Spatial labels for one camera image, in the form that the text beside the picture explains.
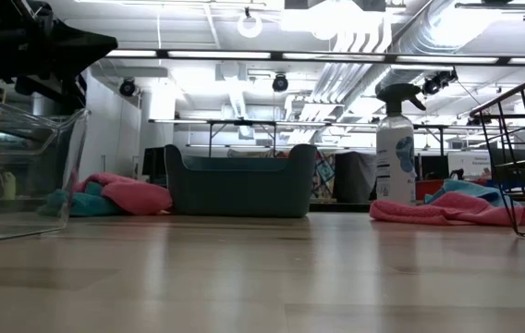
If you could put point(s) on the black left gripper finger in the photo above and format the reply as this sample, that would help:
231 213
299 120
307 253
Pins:
82 48

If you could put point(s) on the pink microfiber towel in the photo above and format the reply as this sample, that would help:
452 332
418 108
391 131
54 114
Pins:
447 210
133 194

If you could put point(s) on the teal microfiber towel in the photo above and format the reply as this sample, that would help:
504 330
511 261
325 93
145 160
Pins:
87 203

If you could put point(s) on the light blue microfiber towel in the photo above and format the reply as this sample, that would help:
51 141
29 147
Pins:
468 188

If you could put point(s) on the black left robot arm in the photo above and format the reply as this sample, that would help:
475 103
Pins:
54 90

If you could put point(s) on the black monitor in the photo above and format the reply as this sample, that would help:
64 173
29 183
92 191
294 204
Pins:
154 164

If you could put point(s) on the clear plastic bin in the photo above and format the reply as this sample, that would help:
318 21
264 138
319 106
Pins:
22 203

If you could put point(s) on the black-framed background table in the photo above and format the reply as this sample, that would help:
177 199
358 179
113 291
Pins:
244 122

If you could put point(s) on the dark teal plastic basket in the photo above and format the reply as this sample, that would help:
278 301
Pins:
239 189

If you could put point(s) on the colourful patchwork quilt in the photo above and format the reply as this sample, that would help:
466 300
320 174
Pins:
324 176

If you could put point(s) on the black covered box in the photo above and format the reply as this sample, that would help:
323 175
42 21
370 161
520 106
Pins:
354 178

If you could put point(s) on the white spray bottle black trigger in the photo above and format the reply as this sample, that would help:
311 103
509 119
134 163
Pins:
394 157

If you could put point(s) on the black ceiling spotlight cluster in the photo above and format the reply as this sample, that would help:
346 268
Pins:
438 81

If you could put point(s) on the white printed sign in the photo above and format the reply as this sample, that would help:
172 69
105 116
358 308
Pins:
469 164

